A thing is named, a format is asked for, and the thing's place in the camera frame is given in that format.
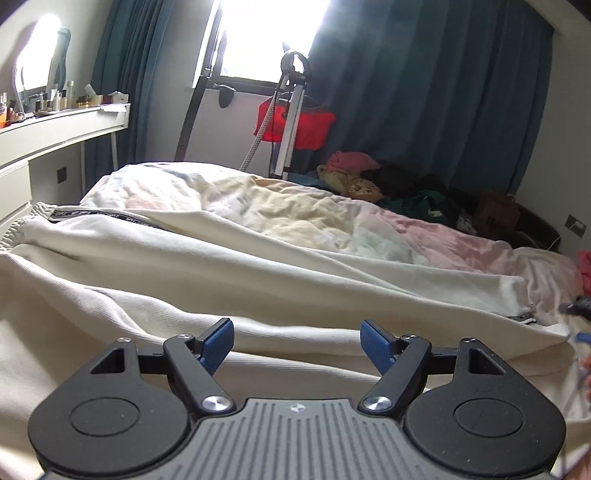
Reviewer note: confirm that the white tissue box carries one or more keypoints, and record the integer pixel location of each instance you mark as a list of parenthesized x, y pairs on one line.
[(120, 98)]

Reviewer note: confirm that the teal curtain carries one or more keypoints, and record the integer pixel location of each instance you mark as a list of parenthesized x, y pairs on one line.
[(134, 78), (415, 83)]

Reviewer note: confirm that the silver wall socket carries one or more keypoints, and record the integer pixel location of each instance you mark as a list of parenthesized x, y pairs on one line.
[(575, 226)]

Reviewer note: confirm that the cream garment with black tape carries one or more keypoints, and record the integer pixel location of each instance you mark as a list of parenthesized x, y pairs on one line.
[(231, 286)]

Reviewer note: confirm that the garment steamer stand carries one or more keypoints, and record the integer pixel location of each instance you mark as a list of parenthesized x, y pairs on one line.
[(292, 120)]

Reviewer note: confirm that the red hanging garment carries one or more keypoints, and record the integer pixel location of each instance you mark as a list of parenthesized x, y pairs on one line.
[(311, 129)]

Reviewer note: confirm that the bright window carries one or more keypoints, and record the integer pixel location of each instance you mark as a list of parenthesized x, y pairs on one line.
[(272, 37)]

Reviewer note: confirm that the green cloth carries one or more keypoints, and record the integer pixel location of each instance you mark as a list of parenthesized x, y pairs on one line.
[(425, 207)]

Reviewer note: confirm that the lit vanity mirror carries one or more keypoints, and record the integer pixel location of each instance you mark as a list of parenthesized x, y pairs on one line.
[(39, 50)]

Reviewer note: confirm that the black curved metal frame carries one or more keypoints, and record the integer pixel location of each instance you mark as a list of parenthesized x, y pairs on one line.
[(196, 97)]

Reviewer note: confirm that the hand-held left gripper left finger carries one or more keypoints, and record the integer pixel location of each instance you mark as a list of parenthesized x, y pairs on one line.
[(216, 345)]

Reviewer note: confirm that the white dressing table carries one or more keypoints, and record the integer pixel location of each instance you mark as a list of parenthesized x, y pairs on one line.
[(55, 134)]

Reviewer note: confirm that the dark cloth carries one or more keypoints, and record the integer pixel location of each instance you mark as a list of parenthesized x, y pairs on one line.
[(406, 177)]

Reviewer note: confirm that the dark wall outlet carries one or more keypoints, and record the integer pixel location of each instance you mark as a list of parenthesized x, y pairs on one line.
[(61, 174)]

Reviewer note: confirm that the row of cosmetic bottles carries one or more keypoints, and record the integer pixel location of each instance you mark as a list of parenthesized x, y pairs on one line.
[(51, 99)]

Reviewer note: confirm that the bright pink cloth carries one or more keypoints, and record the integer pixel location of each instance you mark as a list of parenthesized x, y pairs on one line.
[(585, 264)]

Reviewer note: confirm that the pastel bed blanket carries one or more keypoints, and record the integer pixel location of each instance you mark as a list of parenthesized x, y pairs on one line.
[(304, 221)]

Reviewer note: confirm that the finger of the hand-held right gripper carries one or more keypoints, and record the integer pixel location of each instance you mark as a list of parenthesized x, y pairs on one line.
[(577, 307)]

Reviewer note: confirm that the yellow patterned cloth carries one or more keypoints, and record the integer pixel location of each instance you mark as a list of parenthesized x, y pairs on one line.
[(355, 184)]

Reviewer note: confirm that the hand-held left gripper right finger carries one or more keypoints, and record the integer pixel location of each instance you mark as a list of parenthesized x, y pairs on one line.
[(376, 347)]

